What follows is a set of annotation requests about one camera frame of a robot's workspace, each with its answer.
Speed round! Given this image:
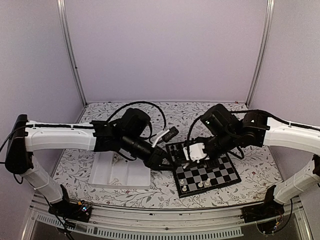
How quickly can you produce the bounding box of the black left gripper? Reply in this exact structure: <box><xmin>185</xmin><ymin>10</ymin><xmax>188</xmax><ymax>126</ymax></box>
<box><xmin>121</xmin><ymin>132</ymin><xmax>178</xmax><ymax>171</ymax></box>

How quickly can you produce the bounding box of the black white chessboard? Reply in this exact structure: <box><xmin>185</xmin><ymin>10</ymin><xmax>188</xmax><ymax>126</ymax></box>
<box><xmin>165</xmin><ymin>141</ymin><xmax>242</xmax><ymax>198</ymax></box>

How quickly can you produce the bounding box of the white plastic tray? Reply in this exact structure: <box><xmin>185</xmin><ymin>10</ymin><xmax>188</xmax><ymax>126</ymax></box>
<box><xmin>88</xmin><ymin>151</ymin><xmax>151</xmax><ymax>190</ymax></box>

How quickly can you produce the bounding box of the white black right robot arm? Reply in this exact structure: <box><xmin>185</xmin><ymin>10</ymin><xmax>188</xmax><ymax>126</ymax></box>
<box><xmin>200</xmin><ymin>104</ymin><xmax>320</xmax><ymax>218</ymax></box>

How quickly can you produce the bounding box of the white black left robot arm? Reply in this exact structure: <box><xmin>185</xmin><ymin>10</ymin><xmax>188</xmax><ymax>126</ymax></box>
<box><xmin>2</xmin><ymin>108</ymin><xmax>174</xmax><ymax>217</ymax></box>

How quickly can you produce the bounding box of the floral patterned table mat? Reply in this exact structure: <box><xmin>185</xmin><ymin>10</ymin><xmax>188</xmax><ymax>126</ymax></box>
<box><xmin>48</xmin><ymin>101</ymin><xmax>287</xmax><ymax>210</ymax></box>

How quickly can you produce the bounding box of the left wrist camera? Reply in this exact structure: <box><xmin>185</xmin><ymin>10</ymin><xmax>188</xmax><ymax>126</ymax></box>
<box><xmin>151</xmin><ymin>126</ymin><xmax>179</xmax><ymax>148</ymax></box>

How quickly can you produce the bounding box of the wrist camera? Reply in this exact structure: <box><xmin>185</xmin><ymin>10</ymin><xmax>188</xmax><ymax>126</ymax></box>
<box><xmin>151</xmin><ymin>126</ymin><xmax>179</xmax><ymax>148</ymax></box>
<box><xmin>183</xmin><ymin>142</ymin><xmax>210</xmax><ymax>164</ymax></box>

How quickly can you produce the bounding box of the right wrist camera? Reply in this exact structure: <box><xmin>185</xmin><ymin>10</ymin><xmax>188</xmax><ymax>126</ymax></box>
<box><xmin>183</xmin><ymin>142</ymin><xmax>210</xmax><ymax>164</ymax></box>

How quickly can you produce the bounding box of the aluminium front rail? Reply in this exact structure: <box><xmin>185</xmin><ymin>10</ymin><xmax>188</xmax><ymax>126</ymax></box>
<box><xmin>21</xmin><ymin>194</ymin><xmax>316</xmax><ymax>240</ymax></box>

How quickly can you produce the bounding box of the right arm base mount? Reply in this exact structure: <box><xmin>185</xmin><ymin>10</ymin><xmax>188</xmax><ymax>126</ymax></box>
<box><xmin>240</xmin><ymin>195</ymin><xmax>285</xmax><ymax>235</ymax></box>

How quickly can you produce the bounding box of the right aluminium frame post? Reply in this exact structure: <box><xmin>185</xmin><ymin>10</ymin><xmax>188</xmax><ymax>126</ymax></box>
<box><xmin>245</xmin><ymin>0</ymin><xmax>275</xmax><ymax>108</ymax></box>

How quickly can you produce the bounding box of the aluminium frame post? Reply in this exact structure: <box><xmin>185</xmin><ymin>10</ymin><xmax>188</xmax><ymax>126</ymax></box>
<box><xmin>245</xmin><ymin>0</ymin><xmax>275</xmax><ymax>108</ymax></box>
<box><xmin>56</xmin><ymin>0</ymin><xmax>88</xmax><ymax>107</ymax></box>

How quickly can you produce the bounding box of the left aluminium frame post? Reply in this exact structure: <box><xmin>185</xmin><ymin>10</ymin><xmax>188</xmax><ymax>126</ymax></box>
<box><xmin>56</xmin><ymin>0</ymin><xmax>88</xmax><ymax>107</ymax></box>

